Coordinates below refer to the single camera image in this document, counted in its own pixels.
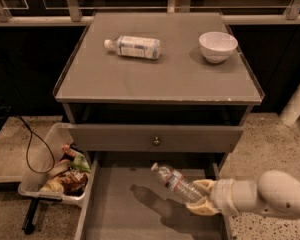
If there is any clear water bottle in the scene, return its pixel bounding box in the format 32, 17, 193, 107
151, 163, 205, 204

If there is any grey top drawer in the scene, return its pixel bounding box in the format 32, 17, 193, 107
70, 124, 243, 153

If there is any grey open middle drawer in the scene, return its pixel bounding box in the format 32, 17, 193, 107
75, 152, 231, 240

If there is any grey drawer cabinet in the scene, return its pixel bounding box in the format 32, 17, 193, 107
52, 11, 266, 240

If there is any brown snack bag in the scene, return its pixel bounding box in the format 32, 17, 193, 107
41, 169, 90, 195

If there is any green snack bag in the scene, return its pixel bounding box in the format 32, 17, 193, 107
62, 144, 91, 173

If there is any clear plastic bin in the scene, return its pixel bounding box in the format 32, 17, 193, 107
18, 123, 85, 207

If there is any black cable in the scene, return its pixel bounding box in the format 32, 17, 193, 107
0, 95, 57, 175

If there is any metal window railing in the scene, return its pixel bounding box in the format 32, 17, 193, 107
0, 0, 300, 26

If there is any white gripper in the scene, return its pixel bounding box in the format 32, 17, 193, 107
186, 179, 239, 216

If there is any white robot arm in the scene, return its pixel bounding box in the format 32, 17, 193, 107
186, 170, 300, 219

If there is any white ceramic bowl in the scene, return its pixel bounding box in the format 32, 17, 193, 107
199, 32, 238, 63

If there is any brass drawer knob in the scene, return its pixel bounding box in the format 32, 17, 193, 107
152, 136, 161, 146

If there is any white labelled plastic bottle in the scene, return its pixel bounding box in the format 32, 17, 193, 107
104, 35, 161, 60

